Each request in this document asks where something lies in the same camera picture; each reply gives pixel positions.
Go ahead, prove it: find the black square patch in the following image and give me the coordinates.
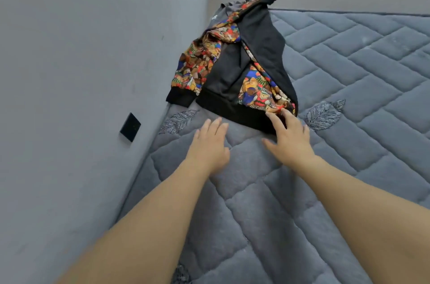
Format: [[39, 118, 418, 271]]
[[120, 112, 142, 143]]

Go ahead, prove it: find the person's left hand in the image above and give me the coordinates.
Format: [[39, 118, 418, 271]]
[[183, 117, 231, 177]]

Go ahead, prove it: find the person's right hand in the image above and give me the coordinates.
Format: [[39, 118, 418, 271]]
[[262, 107, 317, 170]]

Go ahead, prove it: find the person's left forearm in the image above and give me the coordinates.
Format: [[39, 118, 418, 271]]
[[57, 163, 212, 284]]

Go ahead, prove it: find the person's right forearm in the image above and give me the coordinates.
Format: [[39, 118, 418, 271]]
[[296, 156, 430, 284]]

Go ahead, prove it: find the black colourful patterned sweatshirt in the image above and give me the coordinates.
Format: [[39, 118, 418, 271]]
[[166, 0, 300, 135]]

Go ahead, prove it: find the grey quilted mattress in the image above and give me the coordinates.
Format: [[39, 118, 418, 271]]
[[114, 8, 430, 284]]

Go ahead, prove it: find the grey printed t-shirt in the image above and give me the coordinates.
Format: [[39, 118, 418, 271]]
[[208, 0, 246, 29]]

